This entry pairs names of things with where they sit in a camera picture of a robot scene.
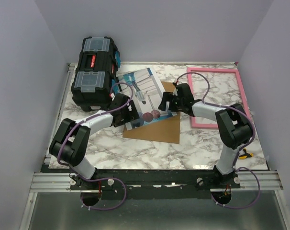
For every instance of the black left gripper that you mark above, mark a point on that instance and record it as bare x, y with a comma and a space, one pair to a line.
132, 115

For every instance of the printed lantern photo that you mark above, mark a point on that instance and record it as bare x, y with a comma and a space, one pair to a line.
148, 92

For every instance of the black mounting base rail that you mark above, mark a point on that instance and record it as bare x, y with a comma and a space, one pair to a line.
155, 184

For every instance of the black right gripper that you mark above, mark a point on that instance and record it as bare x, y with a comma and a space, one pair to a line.
167, 97

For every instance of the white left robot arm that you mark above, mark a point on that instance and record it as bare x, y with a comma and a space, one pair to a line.
70, 142

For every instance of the pink picture frame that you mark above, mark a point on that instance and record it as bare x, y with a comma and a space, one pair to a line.
219, 86

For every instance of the brown fibreboard backing board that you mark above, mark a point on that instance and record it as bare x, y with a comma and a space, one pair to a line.
167, 130

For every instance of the aluminium table rail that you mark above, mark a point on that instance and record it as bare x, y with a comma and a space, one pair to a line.
53, 177

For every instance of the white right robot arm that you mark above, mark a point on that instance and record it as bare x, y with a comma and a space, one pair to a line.
235, 127

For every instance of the black plastic toolbox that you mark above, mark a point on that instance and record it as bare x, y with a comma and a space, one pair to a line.
99, 61

